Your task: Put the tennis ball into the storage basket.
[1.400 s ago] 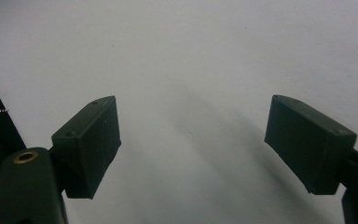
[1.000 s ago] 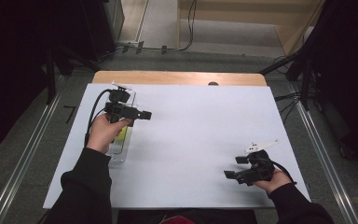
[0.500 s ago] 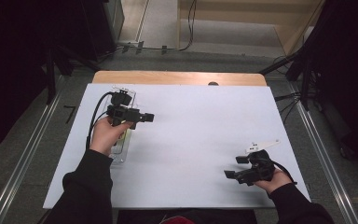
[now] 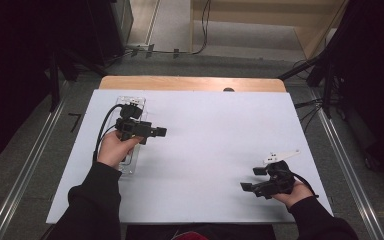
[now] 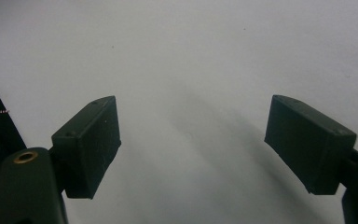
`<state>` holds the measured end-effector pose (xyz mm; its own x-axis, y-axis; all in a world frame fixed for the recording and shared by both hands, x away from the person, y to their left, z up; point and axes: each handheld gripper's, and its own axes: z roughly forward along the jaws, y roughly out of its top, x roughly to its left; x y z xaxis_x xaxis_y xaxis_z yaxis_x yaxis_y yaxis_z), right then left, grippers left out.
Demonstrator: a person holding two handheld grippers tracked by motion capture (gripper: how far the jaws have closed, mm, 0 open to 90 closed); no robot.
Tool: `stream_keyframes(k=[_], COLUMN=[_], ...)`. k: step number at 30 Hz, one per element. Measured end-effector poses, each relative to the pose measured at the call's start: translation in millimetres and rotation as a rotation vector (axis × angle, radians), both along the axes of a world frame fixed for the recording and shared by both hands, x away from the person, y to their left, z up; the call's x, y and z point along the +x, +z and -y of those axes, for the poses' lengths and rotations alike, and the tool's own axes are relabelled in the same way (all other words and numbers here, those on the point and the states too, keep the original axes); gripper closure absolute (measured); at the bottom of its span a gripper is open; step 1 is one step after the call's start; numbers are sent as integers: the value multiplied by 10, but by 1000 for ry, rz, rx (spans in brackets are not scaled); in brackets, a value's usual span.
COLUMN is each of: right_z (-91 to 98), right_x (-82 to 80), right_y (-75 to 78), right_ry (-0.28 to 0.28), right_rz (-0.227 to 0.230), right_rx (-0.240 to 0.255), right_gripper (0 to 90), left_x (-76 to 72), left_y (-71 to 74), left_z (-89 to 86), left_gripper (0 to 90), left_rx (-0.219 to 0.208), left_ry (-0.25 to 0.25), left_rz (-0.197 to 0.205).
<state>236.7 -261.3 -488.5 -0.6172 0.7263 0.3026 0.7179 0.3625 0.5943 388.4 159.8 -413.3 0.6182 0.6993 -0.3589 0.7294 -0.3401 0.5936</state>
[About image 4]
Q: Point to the white board table cover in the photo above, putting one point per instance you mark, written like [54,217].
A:
[220,150]

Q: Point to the black tripod stand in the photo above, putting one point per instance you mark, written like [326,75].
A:
[55,83]
[328,86]

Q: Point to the clear plastic ball container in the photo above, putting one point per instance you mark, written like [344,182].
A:
[129,167]

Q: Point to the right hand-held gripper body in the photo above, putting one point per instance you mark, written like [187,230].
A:
[279,182]

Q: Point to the person's left hand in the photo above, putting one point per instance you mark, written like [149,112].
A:
[113,150]

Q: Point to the black cabinet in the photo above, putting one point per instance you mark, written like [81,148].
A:
[113,30]

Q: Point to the metal floor rail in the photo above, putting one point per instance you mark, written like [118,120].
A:
[350,173]
[26,166]

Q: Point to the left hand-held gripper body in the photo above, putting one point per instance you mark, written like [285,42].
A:
[135,129]

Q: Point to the person's right hand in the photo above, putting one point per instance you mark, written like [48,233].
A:
[296,196]

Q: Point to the light wooden shelf unit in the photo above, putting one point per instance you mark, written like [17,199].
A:
[310,33]

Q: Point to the wooden table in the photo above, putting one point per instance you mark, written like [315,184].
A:
[180,83]

